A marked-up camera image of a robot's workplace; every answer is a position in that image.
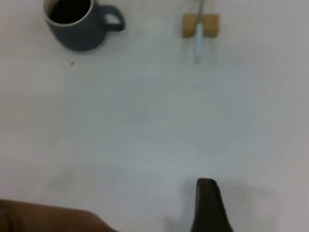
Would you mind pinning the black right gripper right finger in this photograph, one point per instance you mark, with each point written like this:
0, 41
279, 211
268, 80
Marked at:
210, 207

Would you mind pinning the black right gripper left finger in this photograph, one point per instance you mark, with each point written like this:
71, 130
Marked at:
48, 217

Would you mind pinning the dark grey coffee mug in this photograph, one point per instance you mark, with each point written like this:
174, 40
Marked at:
77, 31

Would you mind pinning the arched wooden block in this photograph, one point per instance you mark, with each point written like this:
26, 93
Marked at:
210, 25

